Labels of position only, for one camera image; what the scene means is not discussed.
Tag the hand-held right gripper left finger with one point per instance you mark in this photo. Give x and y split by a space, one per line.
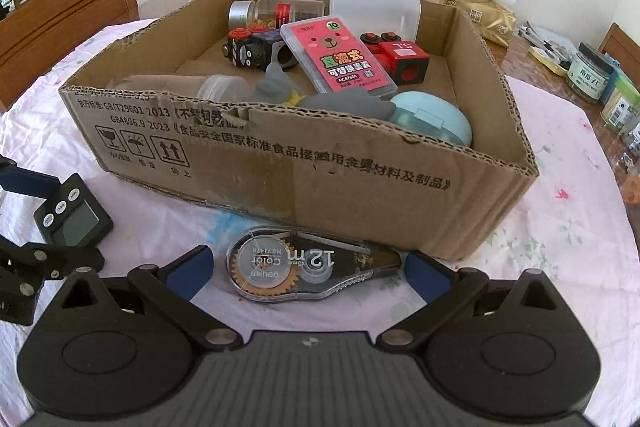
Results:
192 269

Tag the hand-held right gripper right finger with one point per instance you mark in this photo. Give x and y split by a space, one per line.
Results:
425 272

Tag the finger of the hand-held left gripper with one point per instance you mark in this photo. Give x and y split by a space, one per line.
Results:
27 183
55 259

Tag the black digital timer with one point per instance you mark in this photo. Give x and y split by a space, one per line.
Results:
75 222

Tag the correction tape dispenser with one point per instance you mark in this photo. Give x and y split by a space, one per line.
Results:
310 267

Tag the cardboard box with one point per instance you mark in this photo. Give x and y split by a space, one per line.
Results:
300 177

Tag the light blue round case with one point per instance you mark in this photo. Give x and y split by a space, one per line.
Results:
435 117

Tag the clear plastic jar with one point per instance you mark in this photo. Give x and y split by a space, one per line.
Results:
220 88

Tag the grey toy figure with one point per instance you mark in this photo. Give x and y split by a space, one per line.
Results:
345 104

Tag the black toy block red buttons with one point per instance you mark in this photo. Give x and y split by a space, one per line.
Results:
250 52

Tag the clear case pink label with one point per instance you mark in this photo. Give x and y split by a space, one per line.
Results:
335 57

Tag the wooden chair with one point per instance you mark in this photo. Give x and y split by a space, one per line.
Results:
60 22
622 44

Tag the yellow flat box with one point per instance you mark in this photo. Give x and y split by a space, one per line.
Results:
547 59

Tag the jars on side table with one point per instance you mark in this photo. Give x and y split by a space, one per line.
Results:
590 74

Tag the green lid container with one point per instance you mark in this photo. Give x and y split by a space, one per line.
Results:
622 104

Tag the glass bottle silver cap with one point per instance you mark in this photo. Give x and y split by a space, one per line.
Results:
270 12

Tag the white plastic container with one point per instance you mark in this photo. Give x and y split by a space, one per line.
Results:
375 7

